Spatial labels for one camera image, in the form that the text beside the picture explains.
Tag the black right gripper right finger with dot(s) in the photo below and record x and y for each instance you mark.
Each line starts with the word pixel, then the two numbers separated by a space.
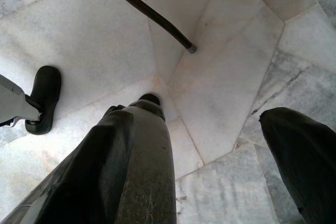
pixel 304 155

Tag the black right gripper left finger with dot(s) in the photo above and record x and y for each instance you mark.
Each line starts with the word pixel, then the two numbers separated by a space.
pixel 126 171

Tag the black robot right foot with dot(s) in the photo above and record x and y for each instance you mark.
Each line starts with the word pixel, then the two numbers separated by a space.
pixel 44 98

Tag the grey robot right leg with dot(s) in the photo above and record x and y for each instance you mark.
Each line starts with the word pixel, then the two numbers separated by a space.
pixel 13 103

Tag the dark metal chair frame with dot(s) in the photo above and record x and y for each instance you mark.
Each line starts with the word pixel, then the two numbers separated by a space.
pixel 155 15

